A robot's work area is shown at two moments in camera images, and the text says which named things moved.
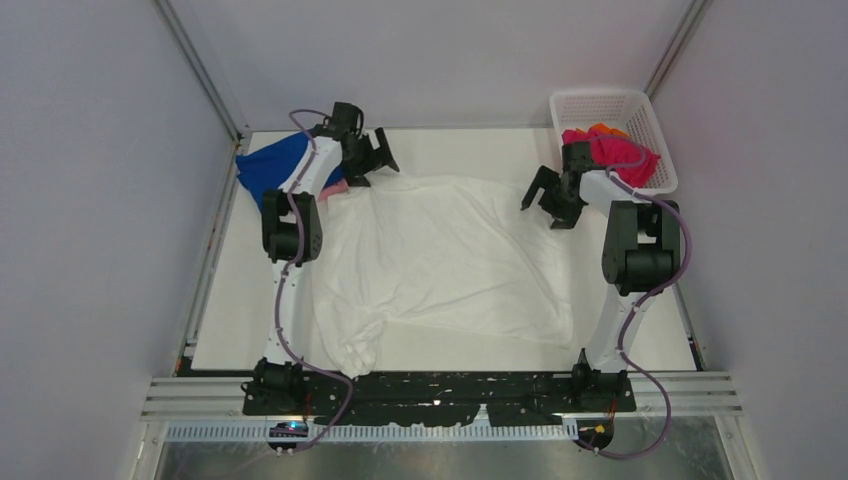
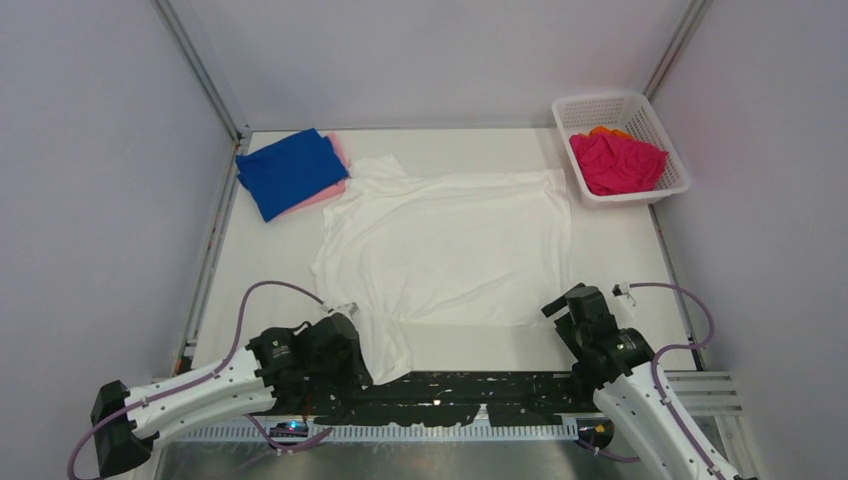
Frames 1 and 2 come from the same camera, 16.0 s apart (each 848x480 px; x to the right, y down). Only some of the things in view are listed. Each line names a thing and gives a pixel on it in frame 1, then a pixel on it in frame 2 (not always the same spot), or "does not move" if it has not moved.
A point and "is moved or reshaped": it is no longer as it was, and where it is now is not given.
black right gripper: [546, 177] -> [562, 324]
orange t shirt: [601, 128] does not move
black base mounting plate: [404, 399] does not move
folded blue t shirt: [268, 166] does not move
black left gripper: [377, 159] -> [355, 373]
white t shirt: [400, 247] is moved or reshaped
